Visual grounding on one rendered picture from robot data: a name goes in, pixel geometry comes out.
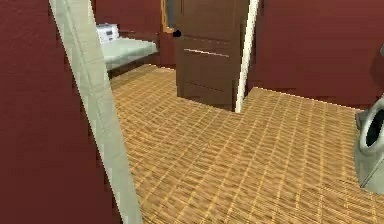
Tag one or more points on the dark brown room door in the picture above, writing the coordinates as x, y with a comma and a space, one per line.
206, 66

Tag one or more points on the bed with pale green sheet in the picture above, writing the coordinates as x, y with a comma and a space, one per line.
128, 51

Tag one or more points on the wooden framed mirror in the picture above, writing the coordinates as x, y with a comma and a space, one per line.
167, 15

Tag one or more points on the white patterned pillow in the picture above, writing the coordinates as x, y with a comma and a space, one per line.
107, 32

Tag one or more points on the grey bin with dark opening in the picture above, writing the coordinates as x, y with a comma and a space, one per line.
371, 140

